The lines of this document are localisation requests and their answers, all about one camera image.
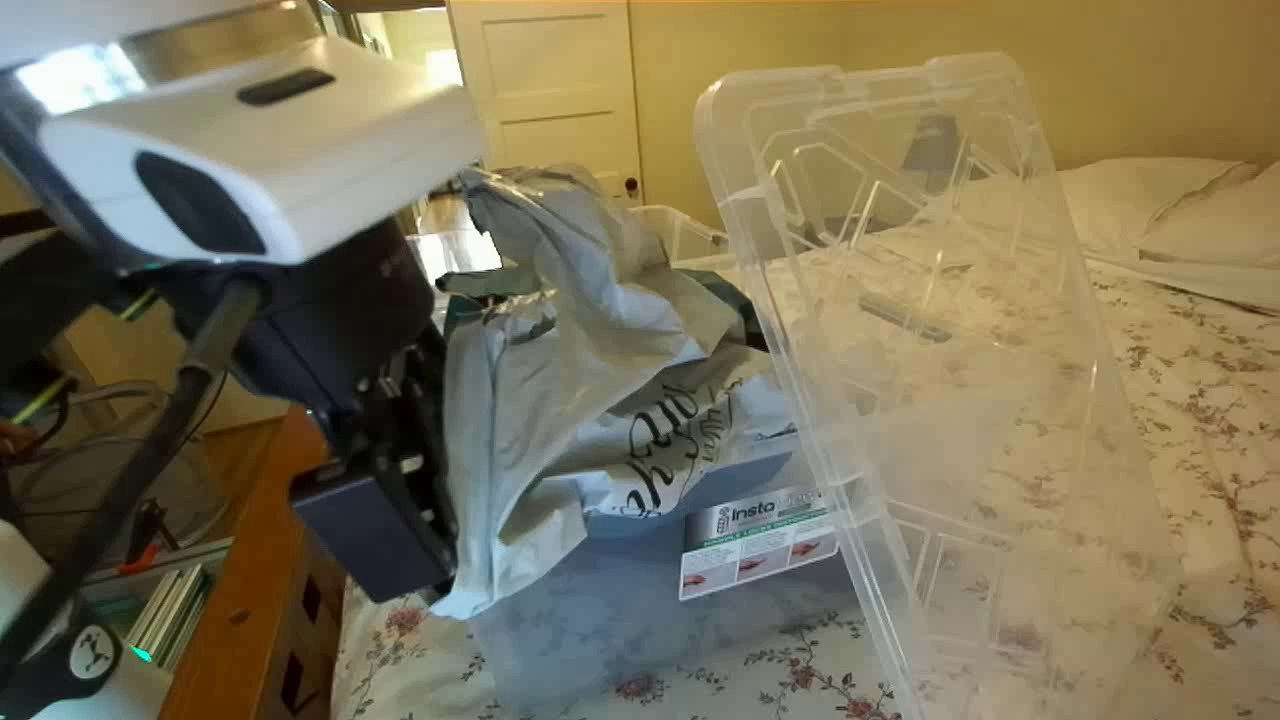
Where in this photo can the white panel door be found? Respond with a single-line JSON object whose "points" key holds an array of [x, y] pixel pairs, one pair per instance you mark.
{"points": [[547, 82]]}

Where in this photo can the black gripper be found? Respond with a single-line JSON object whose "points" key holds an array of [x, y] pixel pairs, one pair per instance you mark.
{"points": [[333, 323]]}

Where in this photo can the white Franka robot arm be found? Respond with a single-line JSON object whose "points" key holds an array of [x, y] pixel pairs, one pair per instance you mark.
{"points": [[265, 147]]}

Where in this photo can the white pillow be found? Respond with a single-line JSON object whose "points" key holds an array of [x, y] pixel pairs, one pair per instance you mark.
{"points": [[1134, 201], [1226, 234]]}

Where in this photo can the grey plastic shopping bag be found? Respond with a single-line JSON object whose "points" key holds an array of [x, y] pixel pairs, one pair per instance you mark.
{"points": [[562, 400]]}

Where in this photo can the clear plastic bin lid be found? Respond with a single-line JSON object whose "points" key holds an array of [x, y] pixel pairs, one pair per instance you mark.
{"points": [[985, 443]]}

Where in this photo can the white red bin sticker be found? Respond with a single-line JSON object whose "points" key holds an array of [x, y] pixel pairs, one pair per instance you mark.
{"points": [[755, 545]]}

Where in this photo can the clear bin with sticker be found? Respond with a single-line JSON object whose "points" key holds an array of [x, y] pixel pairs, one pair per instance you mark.
{"points": [[625, 614]]}

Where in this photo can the wooden bed frame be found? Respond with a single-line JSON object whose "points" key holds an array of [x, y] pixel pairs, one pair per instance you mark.
{"points": [[252, 602]]}

